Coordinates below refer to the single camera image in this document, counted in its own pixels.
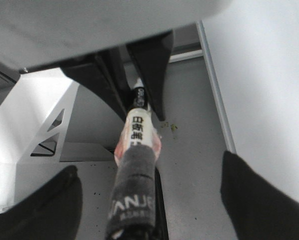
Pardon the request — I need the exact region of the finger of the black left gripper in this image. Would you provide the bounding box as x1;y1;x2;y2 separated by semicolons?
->
126;30;174;121
60;47;132;121

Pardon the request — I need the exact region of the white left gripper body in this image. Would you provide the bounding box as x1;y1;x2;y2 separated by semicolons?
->
0;0;230;70

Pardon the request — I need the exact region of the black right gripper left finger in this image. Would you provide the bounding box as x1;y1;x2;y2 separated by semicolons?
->
0;165;83;240

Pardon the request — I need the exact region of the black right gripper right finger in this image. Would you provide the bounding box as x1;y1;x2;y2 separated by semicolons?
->
220;151;299;240

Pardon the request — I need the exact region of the white black whiteboard marker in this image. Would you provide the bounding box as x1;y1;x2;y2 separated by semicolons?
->
105;79;168;240

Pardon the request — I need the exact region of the white whiteboard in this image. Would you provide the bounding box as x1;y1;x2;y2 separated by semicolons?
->
201;0;299;202

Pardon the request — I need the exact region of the white metal stand bracket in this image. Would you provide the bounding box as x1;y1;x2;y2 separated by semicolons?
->
0;67;125;216

